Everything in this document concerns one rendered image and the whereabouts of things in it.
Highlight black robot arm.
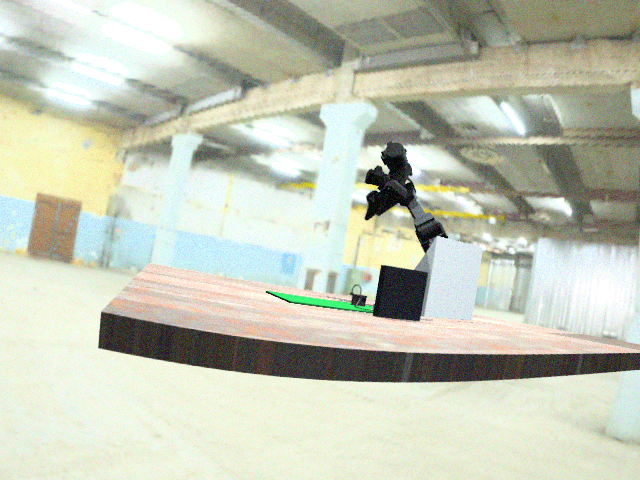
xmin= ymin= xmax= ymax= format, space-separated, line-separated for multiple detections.
xmin=365 ymin=141 xmax=448 ymax=254

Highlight green circuit board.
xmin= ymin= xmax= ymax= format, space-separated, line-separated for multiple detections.
xmin=266 ymin=291 xmax=375 ymax=313

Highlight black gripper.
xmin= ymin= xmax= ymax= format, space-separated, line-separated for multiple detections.
xmin=365 ymin=171 xmax=407 ymax=221

